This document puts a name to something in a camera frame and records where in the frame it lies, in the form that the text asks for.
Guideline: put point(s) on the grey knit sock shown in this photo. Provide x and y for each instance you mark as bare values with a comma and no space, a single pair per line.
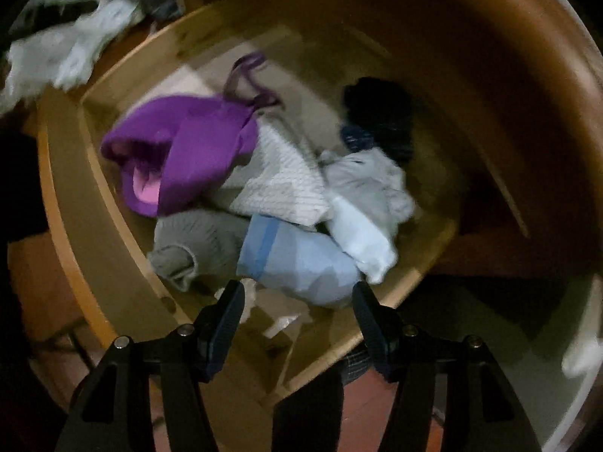
198,240

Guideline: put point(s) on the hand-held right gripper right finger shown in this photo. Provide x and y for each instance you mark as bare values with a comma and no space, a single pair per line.
377,334

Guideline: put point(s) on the purple bra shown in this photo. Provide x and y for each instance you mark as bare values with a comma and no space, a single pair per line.
198,150

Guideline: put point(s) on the black underwear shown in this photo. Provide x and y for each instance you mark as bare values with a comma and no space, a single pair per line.
377,103

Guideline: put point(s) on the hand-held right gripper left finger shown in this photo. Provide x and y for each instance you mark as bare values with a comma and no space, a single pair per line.
221,329

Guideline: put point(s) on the light blue underwear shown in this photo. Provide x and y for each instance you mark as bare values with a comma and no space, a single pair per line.
301,259

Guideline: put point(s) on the dark floral cloth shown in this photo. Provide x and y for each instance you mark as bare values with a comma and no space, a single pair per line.
160,7

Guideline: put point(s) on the white textured underwear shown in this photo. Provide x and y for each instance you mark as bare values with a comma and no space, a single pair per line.
278,179

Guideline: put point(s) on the rolled pale grey sock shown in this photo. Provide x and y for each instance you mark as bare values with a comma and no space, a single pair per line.
372,179

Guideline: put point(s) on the dark blue patterned underwear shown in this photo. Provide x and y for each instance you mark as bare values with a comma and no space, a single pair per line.
355,137

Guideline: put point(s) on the dark striped cloth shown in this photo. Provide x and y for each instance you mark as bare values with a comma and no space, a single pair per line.
355,365

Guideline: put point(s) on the wooden drawer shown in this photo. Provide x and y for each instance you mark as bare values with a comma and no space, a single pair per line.
70,188

